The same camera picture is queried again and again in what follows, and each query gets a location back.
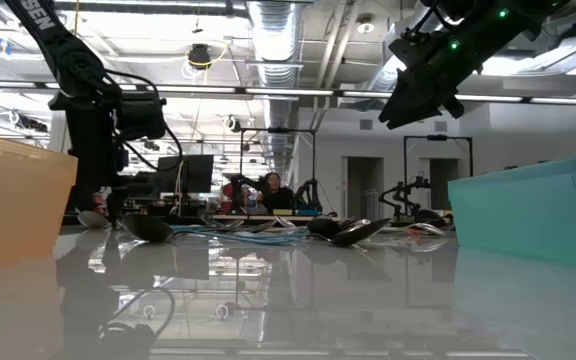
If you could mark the round ceiling fixture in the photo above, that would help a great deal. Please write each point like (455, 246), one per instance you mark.
(365, 26)

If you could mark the white building column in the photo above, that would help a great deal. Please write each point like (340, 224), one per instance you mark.
(58, 132)

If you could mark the teal plastic bin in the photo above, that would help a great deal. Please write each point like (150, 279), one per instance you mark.
(528, 215)

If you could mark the person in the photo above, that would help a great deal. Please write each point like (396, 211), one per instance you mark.
(275, 197)

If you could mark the long ceiling light strip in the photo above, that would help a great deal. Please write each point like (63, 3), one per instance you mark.
(288, 91)

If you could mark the orange plastic bin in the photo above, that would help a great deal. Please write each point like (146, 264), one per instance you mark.
(13, 200)

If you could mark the black rounded object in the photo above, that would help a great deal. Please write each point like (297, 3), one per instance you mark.
(428, 216)

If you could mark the silver ventilation duct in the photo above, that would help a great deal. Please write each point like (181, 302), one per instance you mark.
(274, 40)
(383, 75)

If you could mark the black background robot arm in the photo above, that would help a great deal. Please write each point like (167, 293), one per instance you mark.
(313, 195)
(422, 183)
(238, 192)

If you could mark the wall vent grille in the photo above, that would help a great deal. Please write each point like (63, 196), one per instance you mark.
(440, 126)
(366, 125)

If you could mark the black computer monitor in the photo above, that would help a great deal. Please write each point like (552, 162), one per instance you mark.
(195, 175)

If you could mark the black round ceiling device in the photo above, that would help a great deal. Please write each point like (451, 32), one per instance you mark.
(199, 56)

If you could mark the red background object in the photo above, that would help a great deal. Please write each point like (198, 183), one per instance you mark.
(226, 197)

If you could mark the black metal spoon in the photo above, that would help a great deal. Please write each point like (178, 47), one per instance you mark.
(263, 226)

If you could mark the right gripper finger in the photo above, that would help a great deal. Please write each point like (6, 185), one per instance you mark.
(408, 107)
(450, 106)

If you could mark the black metal rig frame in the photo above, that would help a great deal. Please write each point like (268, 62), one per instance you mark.
(278, 130)
(438, 137)

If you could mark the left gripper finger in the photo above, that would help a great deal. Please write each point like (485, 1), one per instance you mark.
(116, 207)
(84, 200)

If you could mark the spoons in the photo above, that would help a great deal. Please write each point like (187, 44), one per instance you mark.
(322, 226)

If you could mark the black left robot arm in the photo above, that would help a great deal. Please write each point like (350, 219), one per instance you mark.
(63, 55)

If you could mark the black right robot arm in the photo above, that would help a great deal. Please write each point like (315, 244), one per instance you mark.
(488, 30)

